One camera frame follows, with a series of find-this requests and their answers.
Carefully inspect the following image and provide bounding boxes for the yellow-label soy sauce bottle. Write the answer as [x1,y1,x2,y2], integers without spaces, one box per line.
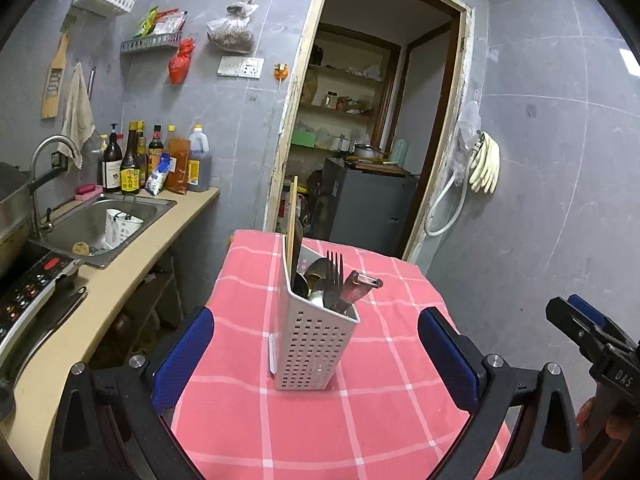
[119,120,142,195]

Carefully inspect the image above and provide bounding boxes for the pink checked tablecloth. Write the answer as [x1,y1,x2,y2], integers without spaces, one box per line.
[170,229,512,480]

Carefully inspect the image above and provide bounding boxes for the clear plastic wall bag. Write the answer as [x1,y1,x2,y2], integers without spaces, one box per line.
[457,100,484,152]

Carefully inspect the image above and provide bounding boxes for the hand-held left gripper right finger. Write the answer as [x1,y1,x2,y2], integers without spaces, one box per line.
[417,306,583,480]

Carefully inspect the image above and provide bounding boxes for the chrome faucet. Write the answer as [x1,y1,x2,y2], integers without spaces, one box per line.
[29,134,82,242]

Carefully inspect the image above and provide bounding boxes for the white cup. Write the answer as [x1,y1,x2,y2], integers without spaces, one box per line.
[104,208,145,249]

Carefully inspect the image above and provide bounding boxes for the steel sink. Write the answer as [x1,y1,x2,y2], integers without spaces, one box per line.
[29,193,179,269]

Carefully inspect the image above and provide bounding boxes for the white hose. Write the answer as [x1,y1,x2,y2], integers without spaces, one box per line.
[424,169,471,237]

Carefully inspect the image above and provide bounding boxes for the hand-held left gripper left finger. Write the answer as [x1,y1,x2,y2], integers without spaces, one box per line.
[50,306,215,480]

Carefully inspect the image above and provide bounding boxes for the cream rubber gloves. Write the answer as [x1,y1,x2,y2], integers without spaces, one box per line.
[468,130,501,195]

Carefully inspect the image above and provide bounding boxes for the grey wall shelf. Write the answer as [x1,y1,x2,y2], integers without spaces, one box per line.
[119,30,184,55]

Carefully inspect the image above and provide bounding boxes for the beige dish towel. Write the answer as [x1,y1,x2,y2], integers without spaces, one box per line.
[57,62,96,169]

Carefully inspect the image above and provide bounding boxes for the wooden chopstick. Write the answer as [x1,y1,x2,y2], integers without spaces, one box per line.
[292,176,300,261]
[286,182,296,281]

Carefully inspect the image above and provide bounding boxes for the grey cabinet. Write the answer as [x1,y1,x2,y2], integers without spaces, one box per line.
[321,157,419,262]

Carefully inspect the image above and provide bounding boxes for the pink soap box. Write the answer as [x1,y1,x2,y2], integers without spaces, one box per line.
[74,183,104,204]

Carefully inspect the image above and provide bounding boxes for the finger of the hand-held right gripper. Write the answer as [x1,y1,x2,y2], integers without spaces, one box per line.
[546,297,617,366]
[569,293,639,349]

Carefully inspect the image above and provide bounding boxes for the steel steamer pot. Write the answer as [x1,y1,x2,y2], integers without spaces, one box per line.
[0,162,64,279]

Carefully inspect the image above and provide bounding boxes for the white wall sockets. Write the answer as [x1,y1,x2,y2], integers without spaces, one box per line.
[217,55,265,80]

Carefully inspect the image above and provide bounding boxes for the red plastic bag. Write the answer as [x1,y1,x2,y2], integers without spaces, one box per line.
[168,38,195,85]

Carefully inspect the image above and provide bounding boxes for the red snack packet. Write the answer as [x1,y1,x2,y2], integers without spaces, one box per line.
[154,8,187,36]

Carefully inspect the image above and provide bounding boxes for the wooden grater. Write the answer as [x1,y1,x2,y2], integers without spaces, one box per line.
[40,14,71,120]

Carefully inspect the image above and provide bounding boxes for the beige kitchen counter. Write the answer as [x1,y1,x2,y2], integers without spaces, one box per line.
[0,187,221,480]

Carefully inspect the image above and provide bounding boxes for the wooden door frame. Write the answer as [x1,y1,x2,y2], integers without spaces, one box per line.
[264,0,474,267]

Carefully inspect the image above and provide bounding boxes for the wooden cutting board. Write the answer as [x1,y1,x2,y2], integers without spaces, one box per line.
[346,157,420,177]

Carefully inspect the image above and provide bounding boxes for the wooden shelf unit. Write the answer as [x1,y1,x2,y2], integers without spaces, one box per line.
[294,24,404,161]

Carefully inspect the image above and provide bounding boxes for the brown-handled peeler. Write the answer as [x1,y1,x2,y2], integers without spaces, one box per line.
[343,269,385,308]

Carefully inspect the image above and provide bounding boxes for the blue white pouch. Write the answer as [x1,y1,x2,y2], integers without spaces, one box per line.
[145,153,172,196]

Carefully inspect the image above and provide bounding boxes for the clear bag of dried goods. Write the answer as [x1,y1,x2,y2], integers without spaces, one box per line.
[207,0,256,55]

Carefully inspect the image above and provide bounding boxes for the yellow-green snack packet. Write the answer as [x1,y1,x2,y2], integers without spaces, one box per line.
[133,6,160,38]

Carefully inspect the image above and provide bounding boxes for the red-cap sauce bottle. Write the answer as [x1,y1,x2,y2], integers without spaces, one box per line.
[147,124,165,172]

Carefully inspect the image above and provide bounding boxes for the person's right hand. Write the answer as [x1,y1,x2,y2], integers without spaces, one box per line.
[576,395,639,444]

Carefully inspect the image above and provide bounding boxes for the orange sauce bottle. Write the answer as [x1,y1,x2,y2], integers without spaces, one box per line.
[163,125,191,195]

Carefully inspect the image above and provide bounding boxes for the thin dark sauce bottle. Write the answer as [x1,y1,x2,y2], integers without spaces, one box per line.
[135,120,149,187]

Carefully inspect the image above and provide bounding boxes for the black cooktop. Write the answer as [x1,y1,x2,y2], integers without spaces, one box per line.
[0,247,82,349]

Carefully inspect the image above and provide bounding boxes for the white perforated utensil holder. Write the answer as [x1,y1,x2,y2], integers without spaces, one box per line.
[269,232,362,392]

